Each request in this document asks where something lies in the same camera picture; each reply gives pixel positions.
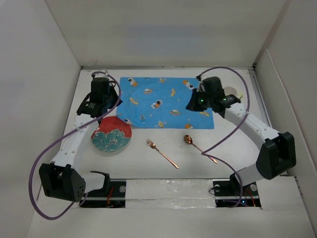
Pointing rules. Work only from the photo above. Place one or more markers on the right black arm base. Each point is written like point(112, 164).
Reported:
point(227, 194)

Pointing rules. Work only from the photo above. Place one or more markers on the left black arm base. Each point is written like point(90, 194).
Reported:
point(114, 197)

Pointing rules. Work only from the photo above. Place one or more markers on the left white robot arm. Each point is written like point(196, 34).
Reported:
point(60, 178)

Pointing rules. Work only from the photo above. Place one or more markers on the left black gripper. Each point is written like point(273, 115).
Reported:
point(112, 89)

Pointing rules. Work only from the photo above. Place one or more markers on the rose gold fork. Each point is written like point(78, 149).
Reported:
point(153, 146)

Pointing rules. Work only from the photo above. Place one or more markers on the rose gold spoon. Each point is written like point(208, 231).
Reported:
point(188, 140)

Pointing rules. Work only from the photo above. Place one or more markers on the red teal floral plate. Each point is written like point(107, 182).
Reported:
point(111, 136)

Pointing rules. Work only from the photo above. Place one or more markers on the light green mug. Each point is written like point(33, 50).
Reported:
point(228, 90)

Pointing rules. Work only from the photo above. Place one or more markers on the blue space print cloth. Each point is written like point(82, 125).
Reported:
point(160, 102)

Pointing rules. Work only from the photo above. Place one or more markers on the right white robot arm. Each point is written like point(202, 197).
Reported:
point(277, 150)

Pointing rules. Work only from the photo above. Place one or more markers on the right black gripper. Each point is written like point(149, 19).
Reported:
point(191, 105)

